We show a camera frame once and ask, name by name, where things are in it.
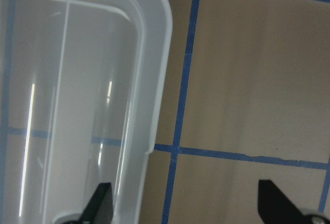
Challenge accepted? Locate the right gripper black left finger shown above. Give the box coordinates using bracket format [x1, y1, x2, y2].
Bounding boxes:
[77, 182, 113, 224]

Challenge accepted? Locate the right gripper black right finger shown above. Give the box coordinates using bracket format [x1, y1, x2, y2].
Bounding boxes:
[258, 180, 307, 224]

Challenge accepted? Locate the clear plastic box lid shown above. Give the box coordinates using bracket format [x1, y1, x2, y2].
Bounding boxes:
[1, 0, 172, 223]

